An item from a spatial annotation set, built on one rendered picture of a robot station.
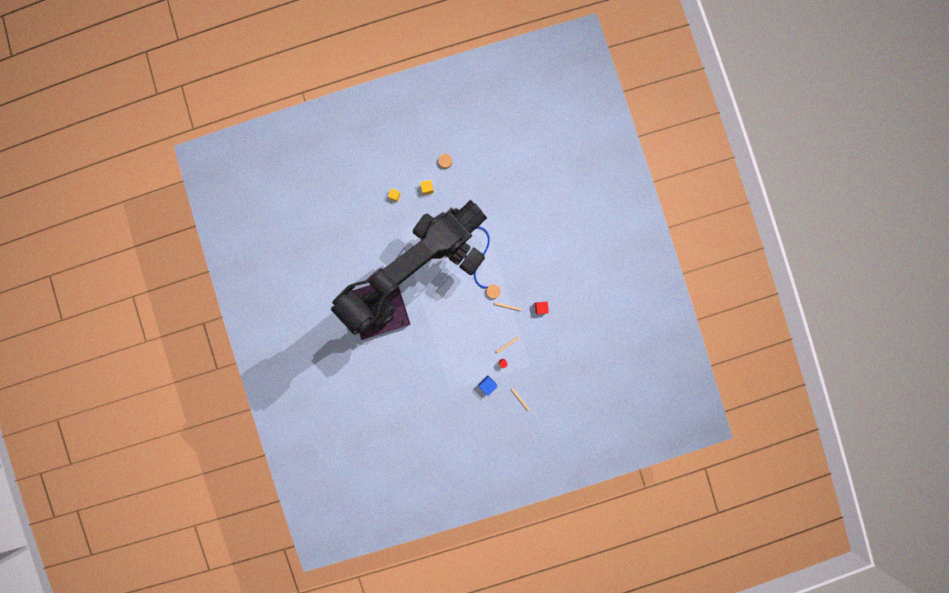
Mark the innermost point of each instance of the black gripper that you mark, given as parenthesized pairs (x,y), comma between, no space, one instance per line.
(471,262)

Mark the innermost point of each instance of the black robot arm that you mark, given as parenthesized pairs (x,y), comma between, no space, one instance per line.
(445,233)

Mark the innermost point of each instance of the blue block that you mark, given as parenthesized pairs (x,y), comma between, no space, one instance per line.
(488,386)

